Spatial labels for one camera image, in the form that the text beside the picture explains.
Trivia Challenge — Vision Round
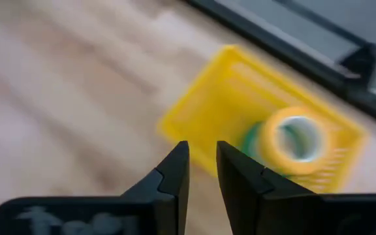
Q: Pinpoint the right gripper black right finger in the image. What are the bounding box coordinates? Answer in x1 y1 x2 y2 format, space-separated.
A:
215 140 317 235

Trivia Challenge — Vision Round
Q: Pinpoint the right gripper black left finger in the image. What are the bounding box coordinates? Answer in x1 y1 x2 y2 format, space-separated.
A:
119 140 191 235

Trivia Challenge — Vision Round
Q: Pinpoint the green tape roll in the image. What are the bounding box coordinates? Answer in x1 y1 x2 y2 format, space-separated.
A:
240 121 303 179

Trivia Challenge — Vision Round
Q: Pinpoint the yellow tape roll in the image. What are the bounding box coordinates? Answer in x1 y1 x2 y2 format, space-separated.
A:
258 106 332 177

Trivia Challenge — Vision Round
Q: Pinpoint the yellow plastic basket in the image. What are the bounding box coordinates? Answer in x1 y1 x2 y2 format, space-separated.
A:
157 44 368 195

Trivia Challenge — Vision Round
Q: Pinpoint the black table frame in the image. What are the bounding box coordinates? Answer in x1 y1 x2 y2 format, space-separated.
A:
183 0 376 131

